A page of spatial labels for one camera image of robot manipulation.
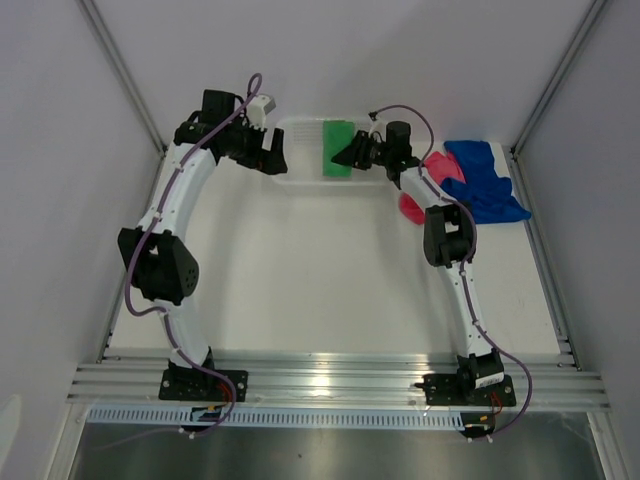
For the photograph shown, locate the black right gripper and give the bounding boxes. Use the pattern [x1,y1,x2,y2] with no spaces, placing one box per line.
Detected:
[331,131,391,172]

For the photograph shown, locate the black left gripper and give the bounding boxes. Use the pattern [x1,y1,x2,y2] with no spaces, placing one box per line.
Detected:
[224,116,286,176]

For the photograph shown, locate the green microfiber towel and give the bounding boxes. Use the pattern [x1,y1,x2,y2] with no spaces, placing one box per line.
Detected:
[322,120,355,179]

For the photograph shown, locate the pink microfiber towel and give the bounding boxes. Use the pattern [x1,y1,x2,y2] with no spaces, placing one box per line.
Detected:
[399,152,466,226]

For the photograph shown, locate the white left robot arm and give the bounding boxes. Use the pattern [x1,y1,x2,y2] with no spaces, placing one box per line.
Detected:
[117,90,288,400]

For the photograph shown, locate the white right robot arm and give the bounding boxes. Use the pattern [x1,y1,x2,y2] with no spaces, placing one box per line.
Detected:
[331,121,504,404]

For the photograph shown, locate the white plastic basket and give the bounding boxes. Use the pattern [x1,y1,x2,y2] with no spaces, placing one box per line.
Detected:
[272,116,389,195]

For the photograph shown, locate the blue microfiber towel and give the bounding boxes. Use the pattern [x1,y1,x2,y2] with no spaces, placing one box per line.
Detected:
[440,140,532,224]

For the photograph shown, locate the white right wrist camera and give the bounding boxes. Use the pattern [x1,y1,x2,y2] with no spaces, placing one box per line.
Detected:
[368,111,387,143]

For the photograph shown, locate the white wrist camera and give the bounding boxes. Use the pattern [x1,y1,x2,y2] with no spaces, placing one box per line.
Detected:
[368,111,387,143]
[245,94,276,130]

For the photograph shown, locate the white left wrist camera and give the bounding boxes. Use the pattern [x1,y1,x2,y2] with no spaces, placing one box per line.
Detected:
[245,94,276,130]

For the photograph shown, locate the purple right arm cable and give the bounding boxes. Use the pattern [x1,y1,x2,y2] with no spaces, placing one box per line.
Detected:
[369,104,534,446]

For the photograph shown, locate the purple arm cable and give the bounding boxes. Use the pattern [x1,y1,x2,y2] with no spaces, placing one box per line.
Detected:
[89,73,264,451]
[369,104,534,446]

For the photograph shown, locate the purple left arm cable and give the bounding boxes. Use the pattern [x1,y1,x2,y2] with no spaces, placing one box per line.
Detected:
[89,73,264,451]

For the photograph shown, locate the aluminium frame post right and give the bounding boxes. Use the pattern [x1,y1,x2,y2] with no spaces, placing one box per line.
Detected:
[509,0,614,160]

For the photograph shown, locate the aluminium frame post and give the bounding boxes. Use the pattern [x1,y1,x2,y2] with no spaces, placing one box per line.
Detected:
[509,0,614,160]
[76,0,167,155]

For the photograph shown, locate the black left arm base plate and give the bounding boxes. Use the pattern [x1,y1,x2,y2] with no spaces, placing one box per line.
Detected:
[158,361,232,403]

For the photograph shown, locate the aluminium frame post left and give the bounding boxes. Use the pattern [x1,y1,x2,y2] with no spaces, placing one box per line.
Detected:
[76,0,167,155]

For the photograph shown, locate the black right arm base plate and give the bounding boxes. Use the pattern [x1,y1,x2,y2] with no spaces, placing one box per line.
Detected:
[414,349,517,407]

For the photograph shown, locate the aluminium front rail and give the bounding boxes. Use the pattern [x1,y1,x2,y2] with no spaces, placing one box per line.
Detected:
[67,348,611,412]

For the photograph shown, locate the white slotted cable duct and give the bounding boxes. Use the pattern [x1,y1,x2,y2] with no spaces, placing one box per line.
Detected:
[86,404,464,431]

